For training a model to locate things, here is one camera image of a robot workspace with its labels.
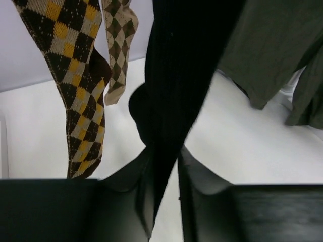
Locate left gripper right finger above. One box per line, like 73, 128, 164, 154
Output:
178, 148, 322, 242

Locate white metal clothes rack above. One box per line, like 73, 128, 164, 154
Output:
214, 68, 308, 114

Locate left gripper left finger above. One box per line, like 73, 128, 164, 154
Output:
1, 147, 154, 241

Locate brown argyle sock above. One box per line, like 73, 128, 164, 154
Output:
101, 0, 139, 105
14, 0, 112, 179

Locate olive green shorts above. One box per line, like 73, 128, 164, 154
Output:
218, 1, 322, 129

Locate black sock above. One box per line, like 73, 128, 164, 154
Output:
128, 1, 245, 233

